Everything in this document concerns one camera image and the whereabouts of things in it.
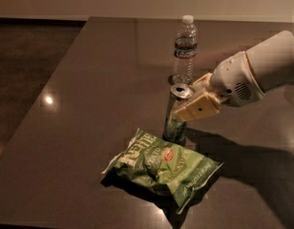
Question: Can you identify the green jalapeno chip bag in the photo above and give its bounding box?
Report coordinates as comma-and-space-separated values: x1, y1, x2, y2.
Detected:
102, 129, 222, 214

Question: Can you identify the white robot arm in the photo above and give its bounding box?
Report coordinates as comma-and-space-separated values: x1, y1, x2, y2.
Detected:
173, 31, 294, 122

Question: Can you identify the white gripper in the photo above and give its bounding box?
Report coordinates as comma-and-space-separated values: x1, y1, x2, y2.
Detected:
173, 52, 264, 122

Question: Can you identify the silver redbull can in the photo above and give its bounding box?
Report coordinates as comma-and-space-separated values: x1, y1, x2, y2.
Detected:
162, 83, 196, 144

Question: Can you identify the clear plastic water bottle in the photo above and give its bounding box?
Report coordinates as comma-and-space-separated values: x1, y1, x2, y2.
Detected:
172, 15, 198, 85

